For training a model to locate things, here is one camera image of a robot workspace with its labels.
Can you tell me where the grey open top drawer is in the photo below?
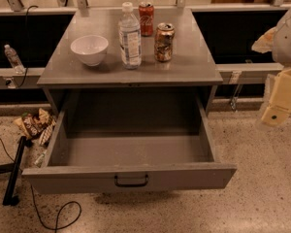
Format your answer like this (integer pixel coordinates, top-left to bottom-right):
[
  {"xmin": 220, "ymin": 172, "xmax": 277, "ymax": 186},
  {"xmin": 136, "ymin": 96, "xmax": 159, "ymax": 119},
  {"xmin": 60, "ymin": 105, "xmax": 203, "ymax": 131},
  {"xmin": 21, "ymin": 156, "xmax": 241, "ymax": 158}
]
[{"xmin": 23, "ymin": 90, "xmax": 237, "ymax": 193}]

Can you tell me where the crushed plastic bottle on floor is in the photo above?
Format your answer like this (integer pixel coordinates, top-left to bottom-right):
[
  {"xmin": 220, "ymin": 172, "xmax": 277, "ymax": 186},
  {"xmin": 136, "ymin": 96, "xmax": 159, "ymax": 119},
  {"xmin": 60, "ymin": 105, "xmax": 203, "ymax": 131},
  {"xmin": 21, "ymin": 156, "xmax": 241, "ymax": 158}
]
[{"xmin": 34, "ymin": 152, "xmax": 46, "ymax": 168}]

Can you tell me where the black floor cable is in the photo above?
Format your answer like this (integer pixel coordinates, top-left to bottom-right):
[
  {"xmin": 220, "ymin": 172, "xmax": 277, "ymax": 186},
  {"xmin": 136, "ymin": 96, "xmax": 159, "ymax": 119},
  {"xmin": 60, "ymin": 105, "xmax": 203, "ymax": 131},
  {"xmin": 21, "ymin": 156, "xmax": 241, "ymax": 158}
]
[{"xmin": 0, "ymin": 127, "xmax": 82, "ymax": 233}]

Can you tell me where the black hanging cable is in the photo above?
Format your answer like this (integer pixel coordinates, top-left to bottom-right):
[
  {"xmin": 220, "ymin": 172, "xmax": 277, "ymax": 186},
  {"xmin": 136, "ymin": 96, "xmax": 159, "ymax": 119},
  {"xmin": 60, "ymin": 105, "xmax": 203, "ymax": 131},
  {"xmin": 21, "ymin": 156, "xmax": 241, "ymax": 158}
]
[{"xmin": 17, "ymin": 5, "xmax": 39, "ymax": 89}]

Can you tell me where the small water bottle on ledge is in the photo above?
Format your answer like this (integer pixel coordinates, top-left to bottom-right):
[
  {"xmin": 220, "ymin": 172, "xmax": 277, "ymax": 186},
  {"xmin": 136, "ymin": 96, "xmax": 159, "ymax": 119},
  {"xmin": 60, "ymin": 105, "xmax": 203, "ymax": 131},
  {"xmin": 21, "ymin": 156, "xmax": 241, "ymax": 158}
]
[{"xmin": 4, "ymin": 45, "xmax": 25, "ymax": 75}]

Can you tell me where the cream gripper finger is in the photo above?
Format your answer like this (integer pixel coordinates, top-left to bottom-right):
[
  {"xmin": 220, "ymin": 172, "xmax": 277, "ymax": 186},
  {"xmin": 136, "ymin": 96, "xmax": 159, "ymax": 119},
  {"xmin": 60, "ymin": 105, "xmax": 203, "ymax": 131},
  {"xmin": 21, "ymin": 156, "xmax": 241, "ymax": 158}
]
[
  {"xmin": 256, "ymin": 68, "xmax": 291, "ymax": 129},
  {"xmin": 251, "ymin": 27, "xmax": 276, "ymax": 53}
]

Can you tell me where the clear plastic water bottle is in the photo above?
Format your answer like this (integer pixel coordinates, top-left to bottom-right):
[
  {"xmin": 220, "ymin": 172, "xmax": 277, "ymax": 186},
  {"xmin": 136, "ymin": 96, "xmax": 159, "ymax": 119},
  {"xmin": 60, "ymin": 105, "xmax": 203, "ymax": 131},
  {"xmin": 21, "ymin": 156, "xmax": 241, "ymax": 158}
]
[{"xmin": 118, "ymin": 2, "xmax": 142, "ymax": 70}]

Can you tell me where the red cola can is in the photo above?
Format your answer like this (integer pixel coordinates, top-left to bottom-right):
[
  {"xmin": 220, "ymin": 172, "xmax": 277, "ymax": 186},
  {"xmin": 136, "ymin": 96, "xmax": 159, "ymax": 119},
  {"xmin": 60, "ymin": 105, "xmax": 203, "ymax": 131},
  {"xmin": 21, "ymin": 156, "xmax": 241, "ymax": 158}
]
[{"xmin": 139, "ymin": 1, "xmax": 154, "ymax": 37}]

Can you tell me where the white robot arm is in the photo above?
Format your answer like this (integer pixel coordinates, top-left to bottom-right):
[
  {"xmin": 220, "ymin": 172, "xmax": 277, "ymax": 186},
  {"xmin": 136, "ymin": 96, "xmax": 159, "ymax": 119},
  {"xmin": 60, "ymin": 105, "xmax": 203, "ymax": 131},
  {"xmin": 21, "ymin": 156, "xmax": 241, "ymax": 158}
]
[{"xmin": 251, "ymin": 8, "xmax": 291, "ymax": 127}]

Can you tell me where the black drawer handle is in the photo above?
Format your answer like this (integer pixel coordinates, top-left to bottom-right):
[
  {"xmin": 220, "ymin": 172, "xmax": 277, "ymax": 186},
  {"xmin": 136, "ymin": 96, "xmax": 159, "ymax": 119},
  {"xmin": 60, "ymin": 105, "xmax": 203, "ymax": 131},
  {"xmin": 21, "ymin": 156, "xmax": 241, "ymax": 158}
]
[{"xmin": 113, "ymin": 175, "xmax": 148, "ymax": 188}]

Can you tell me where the brown snack chip bag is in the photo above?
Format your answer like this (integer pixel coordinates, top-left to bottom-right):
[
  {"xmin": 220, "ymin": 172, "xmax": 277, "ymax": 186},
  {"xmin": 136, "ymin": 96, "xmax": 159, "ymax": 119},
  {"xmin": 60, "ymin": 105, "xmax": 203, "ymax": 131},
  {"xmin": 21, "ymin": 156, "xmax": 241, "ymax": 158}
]
[{"xmin": 14, "ymin": 108, "xmax": 56, "ymax": 146}]

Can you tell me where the black stand leg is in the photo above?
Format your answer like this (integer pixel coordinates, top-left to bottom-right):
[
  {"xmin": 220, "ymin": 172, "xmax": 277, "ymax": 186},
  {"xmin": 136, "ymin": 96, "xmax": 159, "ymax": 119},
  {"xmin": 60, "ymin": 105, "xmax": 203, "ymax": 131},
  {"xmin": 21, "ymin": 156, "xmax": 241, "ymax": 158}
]
[{"xmin": 0, "ymin": 136, "xmax": 27, "ymax": 206}]

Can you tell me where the white ceramic bowl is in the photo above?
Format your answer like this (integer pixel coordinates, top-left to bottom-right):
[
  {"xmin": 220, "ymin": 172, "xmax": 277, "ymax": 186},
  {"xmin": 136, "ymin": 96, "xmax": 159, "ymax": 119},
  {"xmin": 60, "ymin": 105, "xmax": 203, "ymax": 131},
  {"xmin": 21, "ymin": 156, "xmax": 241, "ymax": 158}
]
[{"xmin": 70, "ymin": 35, "xmax": 109, "ymax": 66}]

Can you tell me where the crumpled orange soda can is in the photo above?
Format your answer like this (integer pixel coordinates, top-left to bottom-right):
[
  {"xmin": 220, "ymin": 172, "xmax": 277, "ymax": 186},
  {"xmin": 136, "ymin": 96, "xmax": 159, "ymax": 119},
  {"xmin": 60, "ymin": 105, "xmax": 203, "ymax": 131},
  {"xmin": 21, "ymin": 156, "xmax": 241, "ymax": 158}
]
[{"xmin": 154, "ymin": 22, "xmax": 175, "ymax": 62}]

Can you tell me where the grey metal cabinet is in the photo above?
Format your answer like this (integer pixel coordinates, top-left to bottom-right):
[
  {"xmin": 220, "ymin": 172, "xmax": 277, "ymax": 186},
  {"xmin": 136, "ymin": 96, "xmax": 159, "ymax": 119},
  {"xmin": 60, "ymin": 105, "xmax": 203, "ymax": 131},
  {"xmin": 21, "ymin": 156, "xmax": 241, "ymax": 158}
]
[{"xmin": 37, "ymin": 7, "xmax": 224, "ymax": 115}]

